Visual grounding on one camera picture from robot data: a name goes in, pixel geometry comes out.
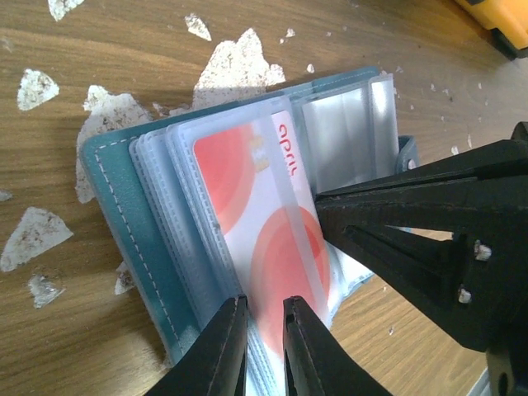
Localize yellow storage bin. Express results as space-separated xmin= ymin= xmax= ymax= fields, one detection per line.
xmin=456 ymin=0 xmax=527 ymax=49

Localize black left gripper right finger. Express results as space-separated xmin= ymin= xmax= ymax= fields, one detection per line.
xmin=283 ymin=296 xmax=390 ymax=395

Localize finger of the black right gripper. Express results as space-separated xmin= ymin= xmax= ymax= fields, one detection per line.
xmin=331 ymin=139 xmax=527 ymax=194

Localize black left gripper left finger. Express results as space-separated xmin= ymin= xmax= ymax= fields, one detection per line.
xmin=147 ymin=295 xmax=248 ymax=395

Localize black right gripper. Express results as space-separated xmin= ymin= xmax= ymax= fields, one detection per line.
xmin=316 ymin=121 xmax=527 ymax=395

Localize black storage bin with holders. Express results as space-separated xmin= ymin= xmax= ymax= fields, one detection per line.
xmin=492 ymin=29 xmax=527 ymax=60

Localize red white credit card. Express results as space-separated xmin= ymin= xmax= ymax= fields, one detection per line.
xmin=191 ymin=107 xmax=333 ymax=364

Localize teal leather card holder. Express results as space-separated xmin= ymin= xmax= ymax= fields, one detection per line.
xmin=80 ymin=67 xmax=418 ymax=395

